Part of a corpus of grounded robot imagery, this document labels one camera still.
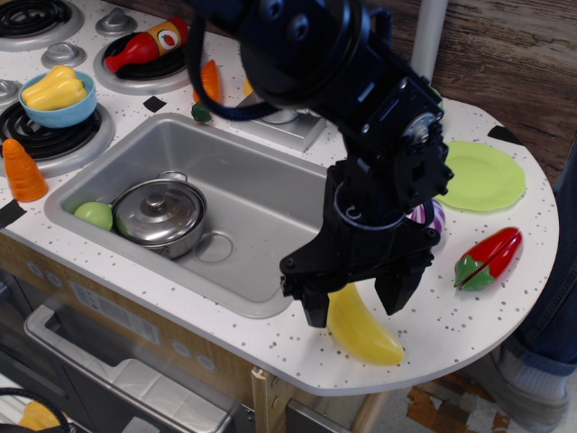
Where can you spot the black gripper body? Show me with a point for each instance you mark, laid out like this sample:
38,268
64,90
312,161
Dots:
344,252

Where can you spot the silver stove knob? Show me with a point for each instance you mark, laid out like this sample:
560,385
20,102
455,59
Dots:
116,23
63,54

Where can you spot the yellow toy banana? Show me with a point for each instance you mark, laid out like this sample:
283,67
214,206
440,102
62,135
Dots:
359,333

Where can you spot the red toy ketchup bottle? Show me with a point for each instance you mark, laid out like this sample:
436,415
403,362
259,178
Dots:
146,47

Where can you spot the purple striped toy onion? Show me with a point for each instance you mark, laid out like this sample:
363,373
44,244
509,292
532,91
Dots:
432,213

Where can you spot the steel pot with lid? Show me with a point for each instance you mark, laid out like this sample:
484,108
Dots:
165,215

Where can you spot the toy corn cob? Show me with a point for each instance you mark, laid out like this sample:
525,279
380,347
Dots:
247,87

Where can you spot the grey shoe with sock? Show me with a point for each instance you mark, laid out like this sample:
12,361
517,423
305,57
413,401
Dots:
535,400

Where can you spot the grey support pole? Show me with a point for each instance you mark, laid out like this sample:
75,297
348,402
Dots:
430,24

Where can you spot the yellow object bottom left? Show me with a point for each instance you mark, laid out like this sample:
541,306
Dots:
37,417

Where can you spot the green toy apple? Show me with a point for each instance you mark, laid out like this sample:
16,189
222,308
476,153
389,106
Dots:
97,214

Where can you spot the silver stove knob middle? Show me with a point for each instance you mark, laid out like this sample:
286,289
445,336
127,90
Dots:
63,54

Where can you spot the silver toy faucet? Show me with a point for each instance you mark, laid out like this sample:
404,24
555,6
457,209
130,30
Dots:
294,130

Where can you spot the orange toy carrot piece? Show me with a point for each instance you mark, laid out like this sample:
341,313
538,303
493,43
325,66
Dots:
25,180

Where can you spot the black coil back burner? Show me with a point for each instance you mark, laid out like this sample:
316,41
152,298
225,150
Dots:
33,25

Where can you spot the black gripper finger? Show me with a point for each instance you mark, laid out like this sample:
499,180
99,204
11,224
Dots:
395,285
316,305

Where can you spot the orange toy carrot with leaves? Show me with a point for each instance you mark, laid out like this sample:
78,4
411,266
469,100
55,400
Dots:
211,83

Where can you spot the black coil stove burner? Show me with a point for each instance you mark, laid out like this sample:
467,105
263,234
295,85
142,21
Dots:
165,74

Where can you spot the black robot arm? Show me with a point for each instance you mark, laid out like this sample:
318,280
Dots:
334,59

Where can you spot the red toy chili pepper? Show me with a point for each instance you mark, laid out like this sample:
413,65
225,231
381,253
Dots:
484,263

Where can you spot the yellow toy bell pepper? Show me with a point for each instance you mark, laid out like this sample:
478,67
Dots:
58,89

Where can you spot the light green plate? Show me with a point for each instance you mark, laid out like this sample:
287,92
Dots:
484,179

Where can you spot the person's jeans leg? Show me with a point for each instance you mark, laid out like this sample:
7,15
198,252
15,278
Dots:
546,339

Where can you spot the grey sink basin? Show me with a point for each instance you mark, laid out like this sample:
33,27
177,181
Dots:
262,205

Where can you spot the silver oven door handle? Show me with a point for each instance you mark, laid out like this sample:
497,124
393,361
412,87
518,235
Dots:
125,388

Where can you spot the blue bowl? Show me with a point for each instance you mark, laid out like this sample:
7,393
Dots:
65,117

